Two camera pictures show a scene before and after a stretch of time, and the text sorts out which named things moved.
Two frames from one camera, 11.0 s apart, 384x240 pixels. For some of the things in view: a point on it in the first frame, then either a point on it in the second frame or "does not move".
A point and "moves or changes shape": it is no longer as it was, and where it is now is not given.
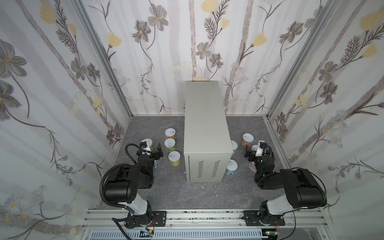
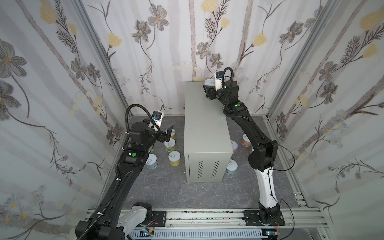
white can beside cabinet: (234, 145) does not move
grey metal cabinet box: (207, 147) does not move
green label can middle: (170, 144) does not move
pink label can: (254, 147) moves or changes shape
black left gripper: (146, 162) to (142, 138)
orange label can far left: (170, 133) does not move
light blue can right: (232, 167) does not move
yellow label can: (174, 157) does not move
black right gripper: (252, 155) to (212, 91)
